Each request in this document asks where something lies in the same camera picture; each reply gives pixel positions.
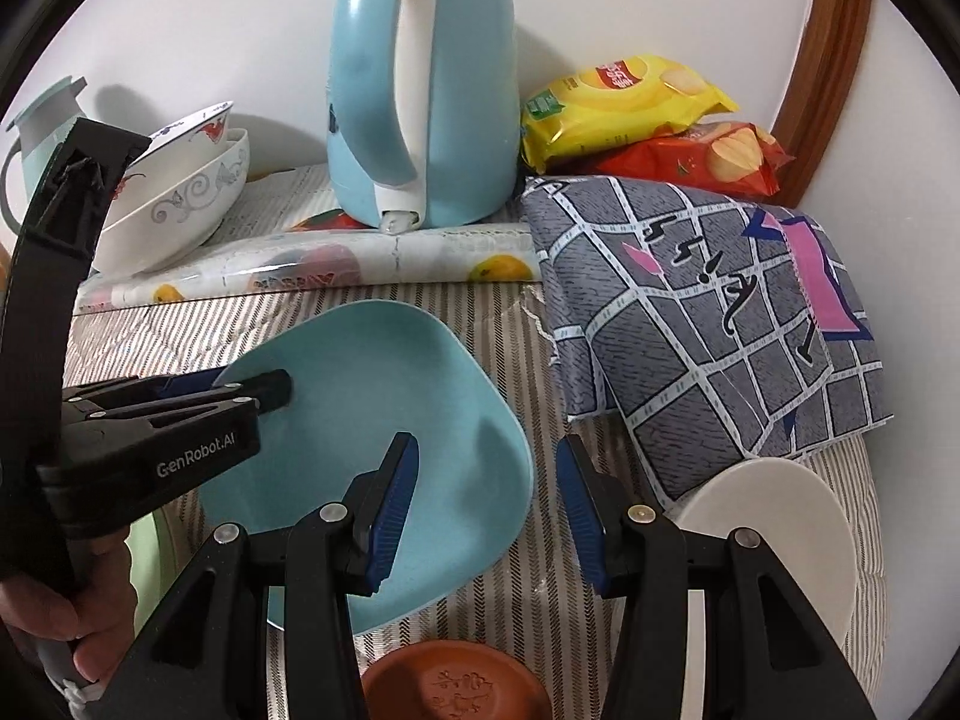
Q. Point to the fruit print table mat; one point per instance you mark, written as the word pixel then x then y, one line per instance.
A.
pixel 420 259

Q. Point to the light green plate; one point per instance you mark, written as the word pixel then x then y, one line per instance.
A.
pixel 146 570

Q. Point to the person's left hand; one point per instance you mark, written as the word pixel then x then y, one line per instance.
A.
pixel 45 615

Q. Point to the yellow chip bag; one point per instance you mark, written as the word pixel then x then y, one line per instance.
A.
pixel 615 101

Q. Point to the brown wooden frame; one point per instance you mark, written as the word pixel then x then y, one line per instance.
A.
pixel 832 52

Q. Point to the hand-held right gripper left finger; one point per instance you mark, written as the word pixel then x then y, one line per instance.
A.
pixel 390 517

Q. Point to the light blue plate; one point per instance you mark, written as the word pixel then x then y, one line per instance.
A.
pixel 360 382

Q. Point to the mint thermos jug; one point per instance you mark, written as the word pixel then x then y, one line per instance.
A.
pixel 41 135

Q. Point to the red and blue patterned bowl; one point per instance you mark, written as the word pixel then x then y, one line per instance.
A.
pixel 187 136

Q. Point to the red chip bag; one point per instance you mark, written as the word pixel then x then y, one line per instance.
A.
pixel 675 161

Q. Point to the grey patterned folded cloth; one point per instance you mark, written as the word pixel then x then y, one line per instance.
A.
pixel 675 330

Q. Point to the light blue electric kettle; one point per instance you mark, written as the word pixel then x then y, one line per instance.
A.
pixel 465 90

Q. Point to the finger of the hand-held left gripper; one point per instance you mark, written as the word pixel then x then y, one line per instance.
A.
pixel 187 416
pixel 274 390

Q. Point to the brown clay saucer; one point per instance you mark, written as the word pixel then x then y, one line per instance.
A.
pixel 450 682

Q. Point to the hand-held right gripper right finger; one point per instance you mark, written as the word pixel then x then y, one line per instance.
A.
pixel 581 517

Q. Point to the white bowl with grey swirls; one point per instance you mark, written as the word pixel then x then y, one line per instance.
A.
pixel 172 217

